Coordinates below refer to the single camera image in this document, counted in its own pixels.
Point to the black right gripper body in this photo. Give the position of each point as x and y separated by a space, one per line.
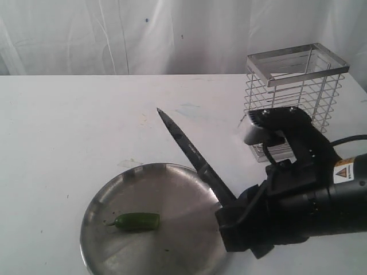
298 175

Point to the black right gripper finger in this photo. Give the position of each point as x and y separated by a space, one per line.
230 214
251 234

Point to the black serrated knife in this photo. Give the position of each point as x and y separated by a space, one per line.
205 172

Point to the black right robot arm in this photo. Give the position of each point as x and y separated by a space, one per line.
346 211

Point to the round stainless steel plate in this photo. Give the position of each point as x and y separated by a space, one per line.
187 240

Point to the white backdrop curtain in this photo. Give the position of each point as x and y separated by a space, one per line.
171 37

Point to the chrome wire utensil holder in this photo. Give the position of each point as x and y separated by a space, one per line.
306 76

